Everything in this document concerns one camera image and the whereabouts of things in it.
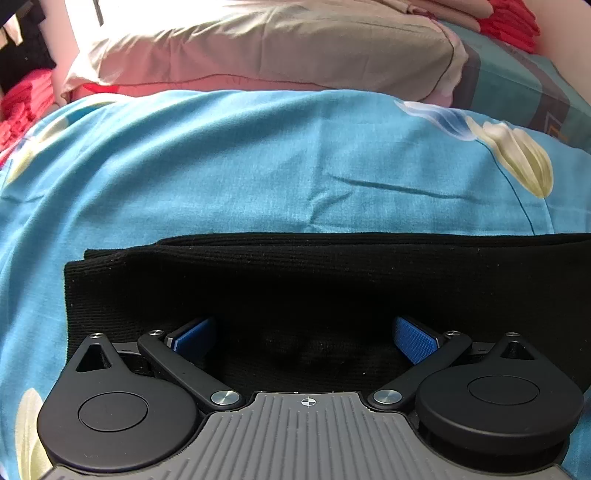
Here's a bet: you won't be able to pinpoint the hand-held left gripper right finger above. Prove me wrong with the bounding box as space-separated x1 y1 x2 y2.
368 316 539 409

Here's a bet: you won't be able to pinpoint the stack of red folded clothes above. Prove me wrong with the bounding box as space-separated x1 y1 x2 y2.
478 0 541 54

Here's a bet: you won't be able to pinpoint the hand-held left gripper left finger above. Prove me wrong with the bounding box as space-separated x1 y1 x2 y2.
74 316 245 411

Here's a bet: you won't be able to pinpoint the beige quilt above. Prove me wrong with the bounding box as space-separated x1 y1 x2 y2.
60 0 467 104

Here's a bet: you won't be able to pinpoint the pink bedding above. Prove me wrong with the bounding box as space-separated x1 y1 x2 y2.
62 76 333 100

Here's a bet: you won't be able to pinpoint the dark hanging clothes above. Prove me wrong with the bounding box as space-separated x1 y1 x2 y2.
0 0 58 95

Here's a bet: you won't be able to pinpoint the black pants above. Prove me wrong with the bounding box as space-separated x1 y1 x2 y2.
64 233 591 402

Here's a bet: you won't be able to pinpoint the blue floral bedsheet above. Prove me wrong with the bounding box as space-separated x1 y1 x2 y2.
0 88 591 480

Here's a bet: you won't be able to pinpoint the stack of pink towels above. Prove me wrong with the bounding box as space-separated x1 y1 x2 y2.
0 68 56 162

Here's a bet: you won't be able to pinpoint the blue grey patterned blanket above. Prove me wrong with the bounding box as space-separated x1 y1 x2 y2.
434 21 591 155

